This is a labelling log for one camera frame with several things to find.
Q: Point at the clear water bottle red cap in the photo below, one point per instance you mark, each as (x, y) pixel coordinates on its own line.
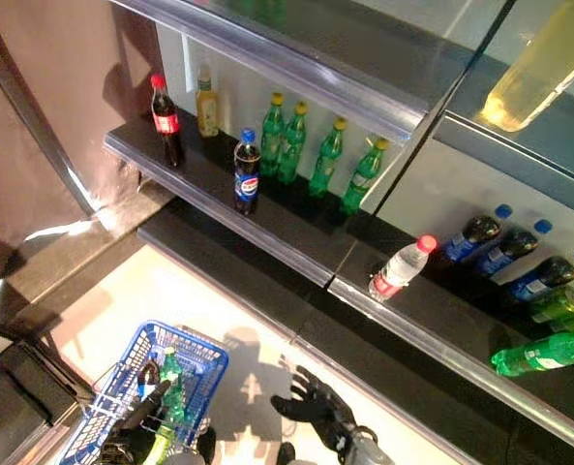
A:
(402, 269)

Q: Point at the blue plastic shopping basket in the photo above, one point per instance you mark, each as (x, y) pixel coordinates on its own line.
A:
(185, 340)

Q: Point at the yellow juice bottle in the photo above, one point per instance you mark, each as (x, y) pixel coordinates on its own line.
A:
(207, 111)

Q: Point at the black middle shelf board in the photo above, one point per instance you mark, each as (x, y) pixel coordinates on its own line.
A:
(291, 227)

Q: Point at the coca cola bottle red cap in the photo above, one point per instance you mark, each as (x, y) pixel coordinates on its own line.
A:
(166, 121)

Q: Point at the black bottom shelf board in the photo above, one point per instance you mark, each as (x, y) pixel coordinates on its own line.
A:
(315, 310)

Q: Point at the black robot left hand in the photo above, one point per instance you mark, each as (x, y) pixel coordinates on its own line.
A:
(141, 416)

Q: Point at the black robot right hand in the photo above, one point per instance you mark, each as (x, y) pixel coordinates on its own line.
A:
(315, 412)

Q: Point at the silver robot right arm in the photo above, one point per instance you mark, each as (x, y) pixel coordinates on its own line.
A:
(369, 453)

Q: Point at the glossy brown end panel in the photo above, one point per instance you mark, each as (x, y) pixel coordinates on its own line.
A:
(49, 121)

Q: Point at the large yellow tea bottle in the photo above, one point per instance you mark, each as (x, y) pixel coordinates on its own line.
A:
(533, 72)

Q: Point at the black shelf board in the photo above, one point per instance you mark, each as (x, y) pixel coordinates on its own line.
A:
(291, 227)
(315, 310)

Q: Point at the dark grey upper shelf board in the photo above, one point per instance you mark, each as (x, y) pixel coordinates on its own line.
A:
(364, 43)

